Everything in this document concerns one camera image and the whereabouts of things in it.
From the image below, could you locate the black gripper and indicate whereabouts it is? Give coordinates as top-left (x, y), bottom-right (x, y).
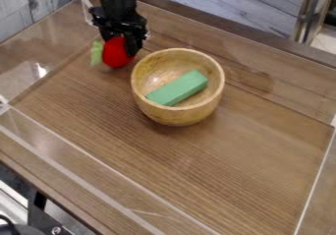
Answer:
top-left (99, 7), bottom-right (148, 57)

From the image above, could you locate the red plush fruit green leaf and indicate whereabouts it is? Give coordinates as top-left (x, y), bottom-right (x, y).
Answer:
top-left (91, 36), bottom-right (133, 69)

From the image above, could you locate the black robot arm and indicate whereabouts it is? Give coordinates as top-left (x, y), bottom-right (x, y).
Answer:
top-left (89, 0), bottom-right (148, 57)

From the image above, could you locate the wooden bowl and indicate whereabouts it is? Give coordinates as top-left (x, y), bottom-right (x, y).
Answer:
top-left (131, 48), bottom-right (225, 126)

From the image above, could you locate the green rectangular block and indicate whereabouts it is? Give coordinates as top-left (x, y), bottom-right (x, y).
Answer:
top-left (145, 70), bottom-right (209, 106)

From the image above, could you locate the metal table leg background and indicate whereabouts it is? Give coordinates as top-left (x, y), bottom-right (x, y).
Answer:
top-left (293, 0), bottom-right (331, 45)

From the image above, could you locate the black table leg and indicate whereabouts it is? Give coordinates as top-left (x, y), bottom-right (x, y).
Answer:
top-left (33, 191), bottom-right (47, 210)

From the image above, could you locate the clear acrylic corner bracket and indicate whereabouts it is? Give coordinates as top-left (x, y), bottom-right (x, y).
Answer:
top-left (81, 0), bottom-right (104, 29)

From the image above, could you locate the clear acrylic tray wall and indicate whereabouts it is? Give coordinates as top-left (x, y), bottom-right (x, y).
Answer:
top-left (0, 101), bottom-right (219, 235)

